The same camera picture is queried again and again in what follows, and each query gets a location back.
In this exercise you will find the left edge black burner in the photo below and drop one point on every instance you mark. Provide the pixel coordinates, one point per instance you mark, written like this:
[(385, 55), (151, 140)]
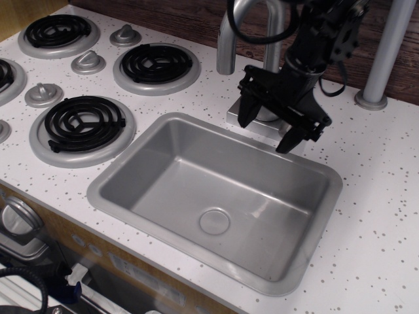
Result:
[(13, 80)]

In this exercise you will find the back left black burner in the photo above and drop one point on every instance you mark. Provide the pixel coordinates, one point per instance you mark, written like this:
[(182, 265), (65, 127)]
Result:
[(58, 36)]

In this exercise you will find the grey plastic sink basin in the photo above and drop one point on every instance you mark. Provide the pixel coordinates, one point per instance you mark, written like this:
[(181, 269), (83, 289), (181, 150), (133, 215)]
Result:
[(224, 199)]

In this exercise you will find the back right black burner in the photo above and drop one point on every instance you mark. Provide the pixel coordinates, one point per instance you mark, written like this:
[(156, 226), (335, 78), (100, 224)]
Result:
[(156, 69)]

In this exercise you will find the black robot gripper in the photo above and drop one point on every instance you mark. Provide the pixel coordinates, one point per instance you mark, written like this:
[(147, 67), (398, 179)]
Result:
[(289, 94)]

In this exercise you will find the silver round oven knob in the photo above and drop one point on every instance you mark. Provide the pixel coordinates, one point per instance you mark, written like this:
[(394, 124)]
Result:
[(19, 221)]

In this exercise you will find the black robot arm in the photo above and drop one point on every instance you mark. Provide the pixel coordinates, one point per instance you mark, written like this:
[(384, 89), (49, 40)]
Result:
[(326, 35)]

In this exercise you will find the grey vertical support pole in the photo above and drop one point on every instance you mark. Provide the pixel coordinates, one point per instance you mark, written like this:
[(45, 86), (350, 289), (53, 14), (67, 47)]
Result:
[(373, 97)]

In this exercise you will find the silver stove knob middle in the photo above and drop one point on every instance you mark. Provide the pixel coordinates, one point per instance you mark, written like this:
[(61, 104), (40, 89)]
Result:
[(88, 64)]

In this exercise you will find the silver stove knob front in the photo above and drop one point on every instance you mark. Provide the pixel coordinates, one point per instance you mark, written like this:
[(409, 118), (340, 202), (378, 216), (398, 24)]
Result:
[(43, 95)]

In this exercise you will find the silver stove knob back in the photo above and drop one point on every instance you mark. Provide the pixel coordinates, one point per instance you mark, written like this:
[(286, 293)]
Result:
[(125, 36)]

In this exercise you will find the front right black burner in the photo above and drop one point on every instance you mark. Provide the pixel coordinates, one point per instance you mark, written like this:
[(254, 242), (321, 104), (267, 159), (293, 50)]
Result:
[(82, 131)]

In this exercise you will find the silver stove knob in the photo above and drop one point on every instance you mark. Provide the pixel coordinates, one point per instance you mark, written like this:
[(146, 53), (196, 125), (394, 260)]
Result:
[(88, 64), (43, 95), (125, 36)]

